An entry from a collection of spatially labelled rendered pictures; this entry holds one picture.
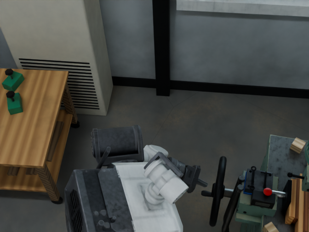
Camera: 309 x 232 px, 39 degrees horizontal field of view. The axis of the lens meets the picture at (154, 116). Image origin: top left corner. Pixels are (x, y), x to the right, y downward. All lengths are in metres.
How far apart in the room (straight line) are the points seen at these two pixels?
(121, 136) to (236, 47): 1.67
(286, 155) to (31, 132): 1.32
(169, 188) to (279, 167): 0.78
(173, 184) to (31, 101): 1.56
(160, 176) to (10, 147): 1.38
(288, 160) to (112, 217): 0.93
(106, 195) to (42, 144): 1.23
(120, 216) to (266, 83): 2.13
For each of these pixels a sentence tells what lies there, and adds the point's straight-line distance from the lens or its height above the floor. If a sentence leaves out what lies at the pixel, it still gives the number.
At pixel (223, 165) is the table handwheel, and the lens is 1.72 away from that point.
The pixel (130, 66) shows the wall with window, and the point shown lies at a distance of 3.05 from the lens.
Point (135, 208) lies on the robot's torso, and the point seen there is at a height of 1.36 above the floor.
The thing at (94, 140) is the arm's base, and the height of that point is 1.36.
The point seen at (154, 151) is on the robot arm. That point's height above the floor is 0.93.
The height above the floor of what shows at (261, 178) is 1.00.
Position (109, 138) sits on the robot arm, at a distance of 1.30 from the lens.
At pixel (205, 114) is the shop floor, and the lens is 3.03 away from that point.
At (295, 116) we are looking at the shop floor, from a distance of 3.13.
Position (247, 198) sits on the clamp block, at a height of 0.96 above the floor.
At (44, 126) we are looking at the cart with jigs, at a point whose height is 0.53.
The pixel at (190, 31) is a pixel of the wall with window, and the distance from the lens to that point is 2.76.
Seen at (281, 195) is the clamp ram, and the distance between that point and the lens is 1.69.
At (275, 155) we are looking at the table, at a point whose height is 0.90.
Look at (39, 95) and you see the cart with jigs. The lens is 2.56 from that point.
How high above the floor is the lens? 2.43
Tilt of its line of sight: 54 degrees down
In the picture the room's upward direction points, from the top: 3 degrees counter-clockwise
